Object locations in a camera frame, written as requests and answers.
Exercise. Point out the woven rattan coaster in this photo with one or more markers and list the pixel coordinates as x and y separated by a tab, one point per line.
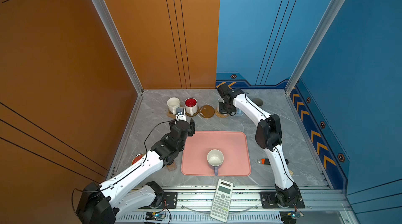
220	115

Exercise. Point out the red round tin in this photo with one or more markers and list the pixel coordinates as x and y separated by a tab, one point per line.
137	158

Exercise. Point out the matte brown wooden coaster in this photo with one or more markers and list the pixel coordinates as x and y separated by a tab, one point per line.
196	113

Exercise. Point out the grey mug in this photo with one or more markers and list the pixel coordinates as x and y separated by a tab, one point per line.
257	101

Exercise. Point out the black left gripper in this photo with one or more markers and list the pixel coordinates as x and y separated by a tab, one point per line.
191	130

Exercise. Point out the cork paw print coaster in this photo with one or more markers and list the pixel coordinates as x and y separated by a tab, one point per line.
171	113

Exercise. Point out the glossy brown wooden coaster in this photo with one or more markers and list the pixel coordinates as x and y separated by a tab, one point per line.
207	111

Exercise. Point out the circuit board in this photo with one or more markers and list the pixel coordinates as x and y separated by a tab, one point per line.
155	218
290	217

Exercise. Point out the aluminium frame post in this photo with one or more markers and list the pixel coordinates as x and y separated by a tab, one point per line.
326	21
113	33

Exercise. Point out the orange black utility knife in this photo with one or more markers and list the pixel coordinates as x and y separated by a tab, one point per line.
262	161

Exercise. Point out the red inside mug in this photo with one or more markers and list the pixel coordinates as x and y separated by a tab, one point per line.
191	106

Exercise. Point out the white calculator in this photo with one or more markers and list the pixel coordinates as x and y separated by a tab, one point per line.
222	200

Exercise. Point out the right circuit board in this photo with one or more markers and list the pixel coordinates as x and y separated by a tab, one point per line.
290	217

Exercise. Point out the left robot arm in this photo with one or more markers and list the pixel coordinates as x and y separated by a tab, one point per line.
106	202

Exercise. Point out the white mug purple handle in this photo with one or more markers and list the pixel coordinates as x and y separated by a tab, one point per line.
215	159

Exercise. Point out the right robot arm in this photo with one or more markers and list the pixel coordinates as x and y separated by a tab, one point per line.
268	136

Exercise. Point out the aluminium frame post left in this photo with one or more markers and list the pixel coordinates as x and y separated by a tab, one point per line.
113	33

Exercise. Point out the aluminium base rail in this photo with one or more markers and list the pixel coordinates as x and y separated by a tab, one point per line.
244	205

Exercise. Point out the spice jar black lid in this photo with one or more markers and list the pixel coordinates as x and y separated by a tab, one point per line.
171	166

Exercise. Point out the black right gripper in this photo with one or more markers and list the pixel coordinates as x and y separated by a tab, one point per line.
222	111

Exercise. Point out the left circuit board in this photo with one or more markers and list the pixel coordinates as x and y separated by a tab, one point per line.
155	218

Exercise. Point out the pink tray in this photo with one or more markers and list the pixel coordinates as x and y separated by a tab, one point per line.
233	145

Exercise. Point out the light blue mug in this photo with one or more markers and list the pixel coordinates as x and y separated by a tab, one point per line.
239	113

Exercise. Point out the aluminium frame post right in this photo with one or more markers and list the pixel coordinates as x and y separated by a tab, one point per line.
326	21

